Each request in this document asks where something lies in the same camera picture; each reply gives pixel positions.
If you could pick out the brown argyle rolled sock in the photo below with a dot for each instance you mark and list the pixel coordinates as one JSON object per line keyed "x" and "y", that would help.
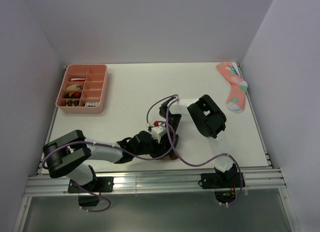
{"x": 72, "y": 103}

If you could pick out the brown striped sock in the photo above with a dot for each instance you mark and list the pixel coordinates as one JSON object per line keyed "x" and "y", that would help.
{"x": 172, "y": 157}

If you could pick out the dark argyle rolled sock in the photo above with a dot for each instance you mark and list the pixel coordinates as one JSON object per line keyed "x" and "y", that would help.
{"x": 73, "y": 95}

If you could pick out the red white rolled sock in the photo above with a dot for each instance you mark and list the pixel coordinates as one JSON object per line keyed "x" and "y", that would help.
{"x": 77, "y": 79}

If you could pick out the pink divided organizer tray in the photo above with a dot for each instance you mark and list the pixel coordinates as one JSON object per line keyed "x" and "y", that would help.
{"x": 83, "y": 89}

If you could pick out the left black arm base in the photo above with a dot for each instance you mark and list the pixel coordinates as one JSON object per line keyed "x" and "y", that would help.
{"x": 90, "y": 195}

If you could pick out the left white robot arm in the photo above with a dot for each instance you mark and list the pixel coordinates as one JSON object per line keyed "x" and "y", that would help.
{"x": 65, "y": 156}

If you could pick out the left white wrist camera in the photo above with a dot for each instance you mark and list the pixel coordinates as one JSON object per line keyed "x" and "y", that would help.
{"x": 158, "y": 130}

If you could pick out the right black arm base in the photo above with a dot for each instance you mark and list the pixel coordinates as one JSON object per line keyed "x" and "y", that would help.
{"x": 229, "y": 184}

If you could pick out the beige rolled sock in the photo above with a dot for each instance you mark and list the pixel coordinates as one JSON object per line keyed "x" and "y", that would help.
{"x": 75, "y": 87}

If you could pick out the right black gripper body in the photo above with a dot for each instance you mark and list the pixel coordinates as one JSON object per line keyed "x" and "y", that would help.
{"x": 173, "y": 121}

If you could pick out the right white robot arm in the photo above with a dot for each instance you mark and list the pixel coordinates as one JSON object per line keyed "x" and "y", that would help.
{"x": 210, "y": 121}

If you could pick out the white black striped sock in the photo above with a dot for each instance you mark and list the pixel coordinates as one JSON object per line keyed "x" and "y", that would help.
{"x": 92, "y": 104}

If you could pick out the pink patterned sock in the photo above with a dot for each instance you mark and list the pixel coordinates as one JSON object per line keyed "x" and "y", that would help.
{"x": 236, "y": 101}

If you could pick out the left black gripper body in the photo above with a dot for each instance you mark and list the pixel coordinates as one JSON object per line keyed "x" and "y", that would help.
{"x": 153, "y": 149}

